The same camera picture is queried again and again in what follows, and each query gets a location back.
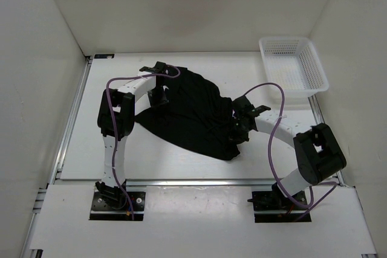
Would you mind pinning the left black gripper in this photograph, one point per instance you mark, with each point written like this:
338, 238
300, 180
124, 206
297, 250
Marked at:
160, 102

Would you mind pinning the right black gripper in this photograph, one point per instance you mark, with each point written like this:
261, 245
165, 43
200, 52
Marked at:
235, 138

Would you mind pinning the black shorts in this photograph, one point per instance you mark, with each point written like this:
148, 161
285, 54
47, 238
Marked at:
196, 118

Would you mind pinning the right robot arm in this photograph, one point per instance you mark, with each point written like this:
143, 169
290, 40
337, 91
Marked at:
318, 154

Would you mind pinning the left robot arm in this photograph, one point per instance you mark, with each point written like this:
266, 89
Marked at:
116, 121

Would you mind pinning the small dark label sticker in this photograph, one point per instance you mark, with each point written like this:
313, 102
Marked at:
104, 56

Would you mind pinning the white perforated plastic basket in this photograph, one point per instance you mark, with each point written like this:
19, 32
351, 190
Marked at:
292, 62

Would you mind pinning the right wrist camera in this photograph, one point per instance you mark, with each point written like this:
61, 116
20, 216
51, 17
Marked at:
242, 107

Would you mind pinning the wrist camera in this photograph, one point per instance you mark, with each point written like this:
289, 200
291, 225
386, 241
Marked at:
159, 68
242, 107

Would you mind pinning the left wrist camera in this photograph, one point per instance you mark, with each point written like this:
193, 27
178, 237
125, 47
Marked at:
159, 68

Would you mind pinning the aluminium left rail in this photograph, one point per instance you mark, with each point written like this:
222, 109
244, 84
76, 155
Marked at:
65, 141

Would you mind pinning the aluminium rail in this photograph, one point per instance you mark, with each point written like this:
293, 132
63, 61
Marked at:
65, 141
198, 182

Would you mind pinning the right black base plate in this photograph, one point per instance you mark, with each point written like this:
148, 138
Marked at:
269, 208

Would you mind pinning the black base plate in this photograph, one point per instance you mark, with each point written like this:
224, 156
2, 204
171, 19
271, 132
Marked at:
269, 208
102, 211

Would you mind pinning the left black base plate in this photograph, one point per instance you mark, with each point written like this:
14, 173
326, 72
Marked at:
102, 211

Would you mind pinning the aluminium front rail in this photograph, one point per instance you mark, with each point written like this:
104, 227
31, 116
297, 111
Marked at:
198, 182

